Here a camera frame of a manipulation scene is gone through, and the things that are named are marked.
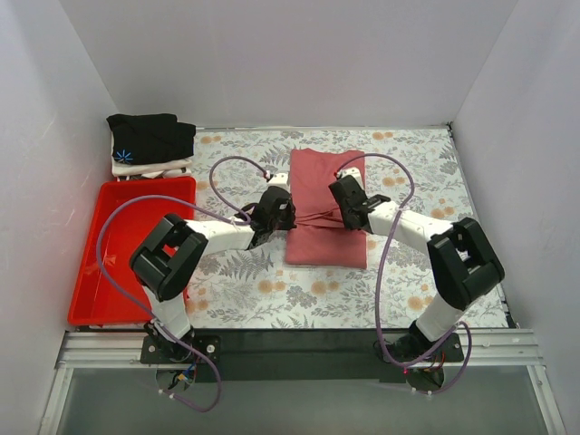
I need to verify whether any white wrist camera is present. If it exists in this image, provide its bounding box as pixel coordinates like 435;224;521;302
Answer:
266;172;291;193
336;167;364;189

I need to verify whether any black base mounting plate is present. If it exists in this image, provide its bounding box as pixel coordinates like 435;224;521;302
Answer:
140;328;463;382

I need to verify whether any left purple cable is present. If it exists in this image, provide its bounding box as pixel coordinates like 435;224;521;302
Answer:
97;156;273;412

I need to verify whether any aluminium frame rail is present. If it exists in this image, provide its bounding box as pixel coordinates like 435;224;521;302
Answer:
41;328;566;434

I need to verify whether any red plastic tray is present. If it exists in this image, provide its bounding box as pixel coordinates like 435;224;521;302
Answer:
68;177;196;326

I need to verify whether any white folded t-shirt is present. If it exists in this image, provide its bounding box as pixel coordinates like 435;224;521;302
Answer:
111;159;192;179

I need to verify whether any pink t-shirt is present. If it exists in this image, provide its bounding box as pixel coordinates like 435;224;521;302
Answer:
285;149;367;269

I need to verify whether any floral patterned table mat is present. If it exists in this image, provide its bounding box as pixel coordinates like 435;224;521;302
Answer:
180;128;511;330

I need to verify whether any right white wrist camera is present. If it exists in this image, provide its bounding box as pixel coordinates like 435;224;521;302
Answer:
336;167;364;189

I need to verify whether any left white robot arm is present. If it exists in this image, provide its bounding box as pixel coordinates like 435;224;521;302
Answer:
130;186;295;363

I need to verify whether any black folded t-shirt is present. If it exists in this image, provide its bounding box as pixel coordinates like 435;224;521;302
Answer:
106;113;197;166

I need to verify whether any purple cable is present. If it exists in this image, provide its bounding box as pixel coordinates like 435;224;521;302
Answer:
337;152;473;396
97;156;273;412

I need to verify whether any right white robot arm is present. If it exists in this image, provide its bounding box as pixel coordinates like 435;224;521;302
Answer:
329;168;505;361

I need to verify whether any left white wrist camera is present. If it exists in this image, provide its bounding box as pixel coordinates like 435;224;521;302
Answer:
266;172;291;193

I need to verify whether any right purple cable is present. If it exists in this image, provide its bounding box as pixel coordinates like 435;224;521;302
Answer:
337;152;473;396

